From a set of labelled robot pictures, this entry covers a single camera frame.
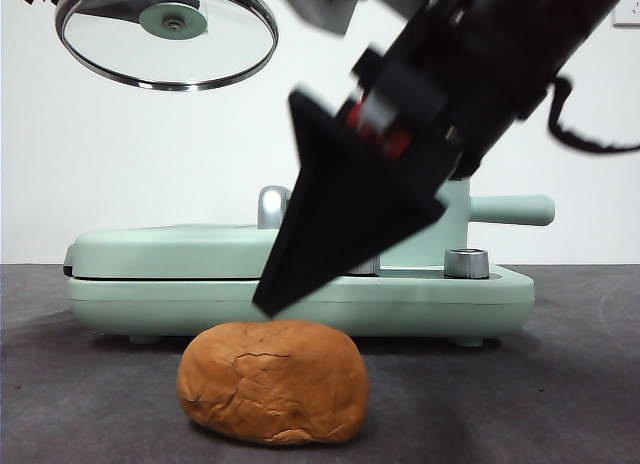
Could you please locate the glass lid with green knob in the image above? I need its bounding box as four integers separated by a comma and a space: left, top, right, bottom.
54, 0, 280, 93

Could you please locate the brown potato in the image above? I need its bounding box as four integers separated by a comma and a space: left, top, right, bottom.
178, 319, 370, 445

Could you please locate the silver control knob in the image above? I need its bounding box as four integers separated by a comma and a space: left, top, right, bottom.
443, 247, 490, 279
348, 253, 382, 276

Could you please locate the green hinged griddle cover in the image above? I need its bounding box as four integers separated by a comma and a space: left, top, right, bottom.
63, 223, 287, 281

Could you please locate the green breakfast machine base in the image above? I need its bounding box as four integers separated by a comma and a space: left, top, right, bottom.
67, 263, 535, 346

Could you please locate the chrome griddle cover handle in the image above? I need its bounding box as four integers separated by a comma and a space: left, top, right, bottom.
256, 185, 293, 230

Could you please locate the right wrist grey camera box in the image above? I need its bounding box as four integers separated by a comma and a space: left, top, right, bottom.
282, 0, 362, 35

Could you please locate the green pot with side handle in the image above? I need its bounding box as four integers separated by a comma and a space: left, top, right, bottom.
372, 177, 557, 271

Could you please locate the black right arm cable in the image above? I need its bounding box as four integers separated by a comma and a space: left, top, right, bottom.
547, 76, 640, 155

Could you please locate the white wall socket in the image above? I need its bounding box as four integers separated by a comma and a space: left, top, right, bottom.
612, 0, 640, 29

